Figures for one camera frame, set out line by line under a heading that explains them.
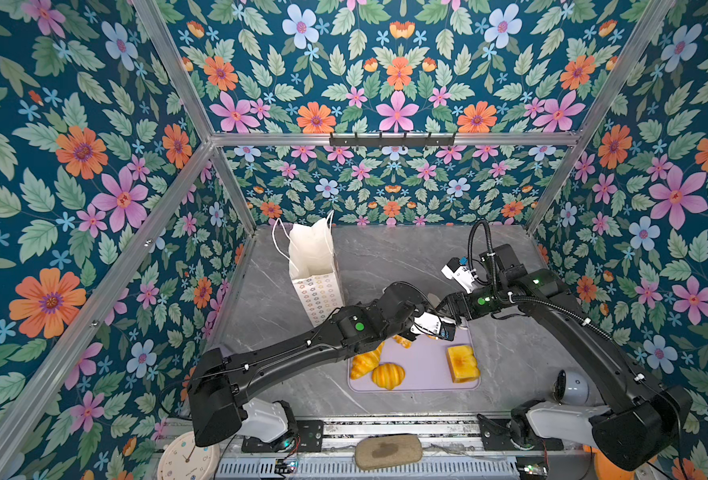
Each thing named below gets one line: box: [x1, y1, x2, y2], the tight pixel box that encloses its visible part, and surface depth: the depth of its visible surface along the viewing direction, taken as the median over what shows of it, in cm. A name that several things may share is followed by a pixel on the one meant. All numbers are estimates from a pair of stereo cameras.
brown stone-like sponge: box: [355, 434, 424, 470], surface depth 70 cm
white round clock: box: [157, 431, 221, 480], surface depth 69 cm
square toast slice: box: [447, 345, 481, 383], surface depth 83 cm
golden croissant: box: [350, 342, 385, 380], surface depth 84 cm
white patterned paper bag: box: [288, 218, 344, 327], surface depth 83 cm
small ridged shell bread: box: [371, 362, 406, 390], surface depth 82 cm
